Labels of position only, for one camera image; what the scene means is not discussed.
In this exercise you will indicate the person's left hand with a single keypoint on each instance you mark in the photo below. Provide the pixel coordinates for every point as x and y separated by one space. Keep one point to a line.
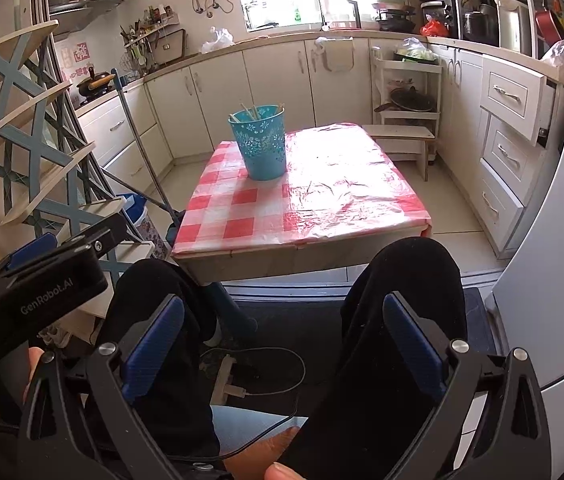
34 365

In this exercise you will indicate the cream double door cabinet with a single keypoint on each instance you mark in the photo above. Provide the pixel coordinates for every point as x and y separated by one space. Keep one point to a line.
459 110

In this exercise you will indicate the steel range hood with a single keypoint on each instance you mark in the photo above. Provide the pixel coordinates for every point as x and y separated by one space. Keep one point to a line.
87 2

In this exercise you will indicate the person's right hand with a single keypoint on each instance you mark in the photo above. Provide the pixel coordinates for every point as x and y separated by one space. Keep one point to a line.
262 455

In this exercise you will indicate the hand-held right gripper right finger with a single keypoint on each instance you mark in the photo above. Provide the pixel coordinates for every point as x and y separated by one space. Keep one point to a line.
414 347

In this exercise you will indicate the cream cabinet under stove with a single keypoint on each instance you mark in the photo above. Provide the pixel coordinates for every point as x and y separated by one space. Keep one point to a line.
112 130

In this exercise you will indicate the dish rack with bowls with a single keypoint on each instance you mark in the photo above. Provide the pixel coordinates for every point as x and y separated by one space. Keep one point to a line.
394 10

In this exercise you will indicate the light blue seat cushion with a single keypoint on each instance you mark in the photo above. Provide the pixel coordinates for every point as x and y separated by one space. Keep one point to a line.
242 420

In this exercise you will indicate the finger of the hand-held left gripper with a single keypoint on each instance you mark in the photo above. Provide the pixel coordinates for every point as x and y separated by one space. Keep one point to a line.
32 252
102 237

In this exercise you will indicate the blue printed plastic bag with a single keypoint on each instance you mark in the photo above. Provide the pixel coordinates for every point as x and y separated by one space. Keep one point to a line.
134 205

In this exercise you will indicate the chrome sink faucet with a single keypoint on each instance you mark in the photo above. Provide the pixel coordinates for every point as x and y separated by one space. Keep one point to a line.
321 10

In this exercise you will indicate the white hanging waste bin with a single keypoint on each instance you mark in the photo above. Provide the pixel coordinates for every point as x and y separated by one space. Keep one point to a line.
337 55

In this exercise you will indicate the red white checkered tablecloth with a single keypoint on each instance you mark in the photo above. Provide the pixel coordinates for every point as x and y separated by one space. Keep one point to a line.
342 185

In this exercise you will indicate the white power strip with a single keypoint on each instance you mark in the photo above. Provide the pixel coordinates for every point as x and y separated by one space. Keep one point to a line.
226 380

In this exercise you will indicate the floral patterned bin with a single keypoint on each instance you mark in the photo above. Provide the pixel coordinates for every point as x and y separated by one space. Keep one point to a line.
154 235

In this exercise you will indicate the steel cooking pot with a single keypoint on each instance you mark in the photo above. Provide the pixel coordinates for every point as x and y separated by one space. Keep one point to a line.
477 25

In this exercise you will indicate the small white storage shelf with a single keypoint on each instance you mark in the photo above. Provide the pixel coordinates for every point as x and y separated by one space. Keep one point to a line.
434 90

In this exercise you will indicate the cream base cabinet row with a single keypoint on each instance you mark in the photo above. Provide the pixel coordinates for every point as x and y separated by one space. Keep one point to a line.
272 75

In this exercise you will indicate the bag of green vegetables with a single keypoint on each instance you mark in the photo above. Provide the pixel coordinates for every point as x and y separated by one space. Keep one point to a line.
417 51

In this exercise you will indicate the cream drawer unit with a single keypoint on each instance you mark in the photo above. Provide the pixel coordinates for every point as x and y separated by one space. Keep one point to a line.
512 100

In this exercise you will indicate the wall utensil rack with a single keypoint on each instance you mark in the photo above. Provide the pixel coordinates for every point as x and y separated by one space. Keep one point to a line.
152 35

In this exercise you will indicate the blue perforated plastic bucket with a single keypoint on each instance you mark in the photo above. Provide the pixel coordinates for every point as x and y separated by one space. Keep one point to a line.
262 150

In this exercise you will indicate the small wooden stool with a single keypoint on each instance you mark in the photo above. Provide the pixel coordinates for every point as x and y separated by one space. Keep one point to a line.
399 132

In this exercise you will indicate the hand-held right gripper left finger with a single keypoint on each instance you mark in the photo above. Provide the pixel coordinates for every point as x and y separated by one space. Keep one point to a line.
154 350

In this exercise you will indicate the white refrigerator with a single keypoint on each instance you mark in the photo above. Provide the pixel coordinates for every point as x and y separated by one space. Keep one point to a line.
547 310

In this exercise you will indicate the black frying pan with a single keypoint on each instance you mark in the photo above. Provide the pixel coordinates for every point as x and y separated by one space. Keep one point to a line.
409 101

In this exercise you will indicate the white plastic bag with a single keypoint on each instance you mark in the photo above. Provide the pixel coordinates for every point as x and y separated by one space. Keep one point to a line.
218 40

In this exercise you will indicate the green dish soap bottle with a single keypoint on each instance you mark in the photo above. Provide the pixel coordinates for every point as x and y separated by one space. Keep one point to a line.
297 15

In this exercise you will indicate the black sink faucet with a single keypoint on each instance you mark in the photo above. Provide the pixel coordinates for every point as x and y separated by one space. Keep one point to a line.
357 12

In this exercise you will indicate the clear plastic bag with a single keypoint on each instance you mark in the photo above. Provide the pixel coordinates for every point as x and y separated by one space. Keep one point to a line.
559 62

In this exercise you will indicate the red cooking pot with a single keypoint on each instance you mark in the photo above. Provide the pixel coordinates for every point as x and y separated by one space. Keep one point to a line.
547 25

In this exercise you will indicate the black microwave oven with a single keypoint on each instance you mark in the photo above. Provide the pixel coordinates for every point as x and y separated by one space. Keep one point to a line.
437 7

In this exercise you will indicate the white silver kitchen appliance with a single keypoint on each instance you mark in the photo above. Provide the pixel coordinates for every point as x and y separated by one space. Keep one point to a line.
512 25

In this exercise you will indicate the red plastic bag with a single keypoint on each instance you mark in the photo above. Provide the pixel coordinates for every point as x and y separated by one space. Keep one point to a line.
434 29

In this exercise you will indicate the bundle of bamboo chopsticks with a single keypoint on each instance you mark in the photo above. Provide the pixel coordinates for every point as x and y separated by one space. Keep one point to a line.
243 109

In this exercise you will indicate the person's left leg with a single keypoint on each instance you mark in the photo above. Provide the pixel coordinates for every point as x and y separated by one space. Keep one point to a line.
162 300

